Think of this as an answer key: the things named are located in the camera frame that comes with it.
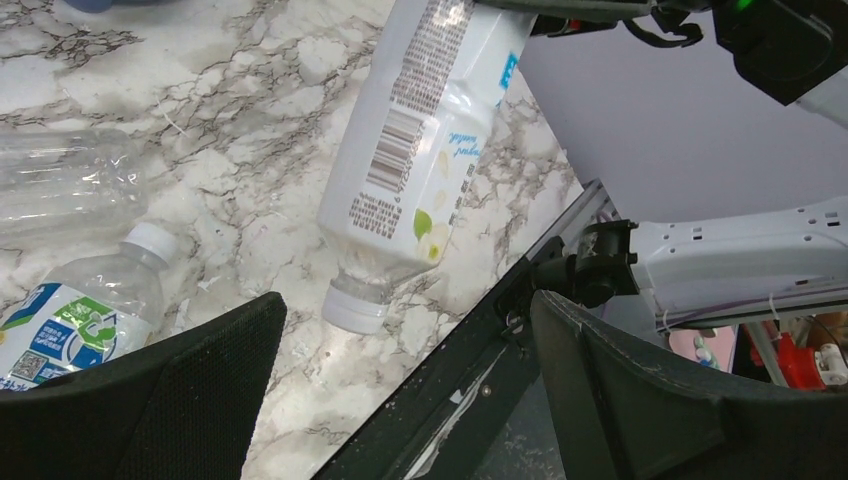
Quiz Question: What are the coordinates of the black aluminium mounting rail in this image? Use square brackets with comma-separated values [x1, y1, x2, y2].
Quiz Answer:
[315, 179, 615, 479]

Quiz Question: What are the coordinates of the upright-lying bottle blue white label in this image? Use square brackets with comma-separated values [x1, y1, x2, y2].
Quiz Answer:
[317, 1, 536, 334]

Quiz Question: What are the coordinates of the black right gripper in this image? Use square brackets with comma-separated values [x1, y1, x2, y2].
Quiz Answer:
[712, 0, 847, 106]

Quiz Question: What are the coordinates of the blue plastic bin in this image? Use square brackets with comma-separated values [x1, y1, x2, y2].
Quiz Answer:
[65, 0, 164, 14]

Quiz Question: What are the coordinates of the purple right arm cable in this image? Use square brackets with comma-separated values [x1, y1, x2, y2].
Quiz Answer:
[662, 291, 848, 329]

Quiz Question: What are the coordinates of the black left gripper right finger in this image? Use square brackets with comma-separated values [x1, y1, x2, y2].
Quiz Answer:
[530, 291, 847, 479]

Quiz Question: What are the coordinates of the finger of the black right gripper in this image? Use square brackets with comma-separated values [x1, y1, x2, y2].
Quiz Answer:
[479, 0, 656, 22]

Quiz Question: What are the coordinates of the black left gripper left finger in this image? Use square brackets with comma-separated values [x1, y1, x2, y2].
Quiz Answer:
[1, 292, 287, 479]

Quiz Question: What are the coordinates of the clear bottle white cap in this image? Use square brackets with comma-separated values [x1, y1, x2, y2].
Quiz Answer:
[1, 129, 149, 246]

